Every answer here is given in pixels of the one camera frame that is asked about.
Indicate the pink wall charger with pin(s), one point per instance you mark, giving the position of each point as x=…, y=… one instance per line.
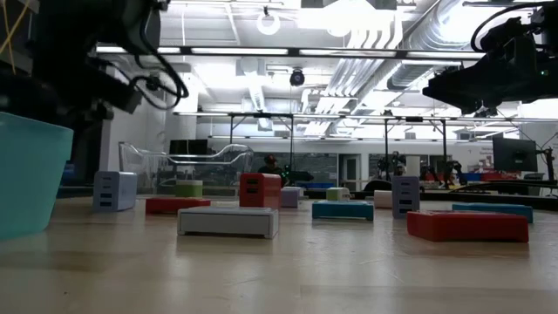
x=383, y=199

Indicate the blue box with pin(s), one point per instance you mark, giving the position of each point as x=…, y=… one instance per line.
x=342, y=211

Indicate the person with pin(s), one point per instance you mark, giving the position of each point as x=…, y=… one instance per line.
x=272, y=168

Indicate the black background rig frame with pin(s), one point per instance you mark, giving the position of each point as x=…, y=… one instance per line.
x=291, y=131

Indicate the turquoise box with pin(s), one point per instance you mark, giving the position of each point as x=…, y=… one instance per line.
x=492, y=207

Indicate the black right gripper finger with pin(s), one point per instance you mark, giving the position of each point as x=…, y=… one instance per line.
x=449, y=83
x=453, y=99

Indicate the black overhead light bar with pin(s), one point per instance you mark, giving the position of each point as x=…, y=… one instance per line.
x=294, y=52

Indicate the red background bin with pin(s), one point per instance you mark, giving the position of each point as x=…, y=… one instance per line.
x=501, y=176

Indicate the red multi-port wall charger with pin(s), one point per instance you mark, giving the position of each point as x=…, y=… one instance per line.
x=260, y=189

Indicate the white box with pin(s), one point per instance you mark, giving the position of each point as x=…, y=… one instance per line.
x=226, y=222

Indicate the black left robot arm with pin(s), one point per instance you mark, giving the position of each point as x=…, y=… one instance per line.
x=65, y=30

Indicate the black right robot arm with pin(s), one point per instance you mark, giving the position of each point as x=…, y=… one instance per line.
x=547, y=52

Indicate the black background robot arm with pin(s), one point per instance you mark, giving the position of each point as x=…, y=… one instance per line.
x=453, y=168
x=394, y=159
x=303, y=176

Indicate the red printed box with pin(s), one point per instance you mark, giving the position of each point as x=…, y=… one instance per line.
x=466, y=227

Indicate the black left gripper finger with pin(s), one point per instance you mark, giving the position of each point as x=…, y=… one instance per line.
x=122, y=93
x=122, y=105

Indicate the green white wall charger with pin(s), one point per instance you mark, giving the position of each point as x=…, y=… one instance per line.
x=336, y=194
x=189, y=188

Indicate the clear plastic tray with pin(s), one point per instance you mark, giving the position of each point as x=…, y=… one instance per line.
x=237, y=159

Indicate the black background monitor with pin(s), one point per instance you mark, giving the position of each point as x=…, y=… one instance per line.
x=198, y=147
x=179, y=147

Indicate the translucent green plastic tray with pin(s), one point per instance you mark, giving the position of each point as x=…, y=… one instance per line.
x=30, y=174

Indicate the black overhead camera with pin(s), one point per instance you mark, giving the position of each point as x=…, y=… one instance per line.
x=297, y=77

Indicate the silver ventilation duct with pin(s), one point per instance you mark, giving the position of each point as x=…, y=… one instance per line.
x=436, y=39

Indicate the blue multi-port wall charger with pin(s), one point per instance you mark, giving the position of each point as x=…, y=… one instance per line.
x=405, y=197
x=114, y=192
x=290, y=198

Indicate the glass door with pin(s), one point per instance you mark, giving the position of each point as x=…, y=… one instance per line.
x=350, y=172

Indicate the black monitor on arm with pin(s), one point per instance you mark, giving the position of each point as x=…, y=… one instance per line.
x=514, y=154

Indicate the blue background bin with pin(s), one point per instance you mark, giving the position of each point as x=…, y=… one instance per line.
x=473, y=177
x=320, y=185

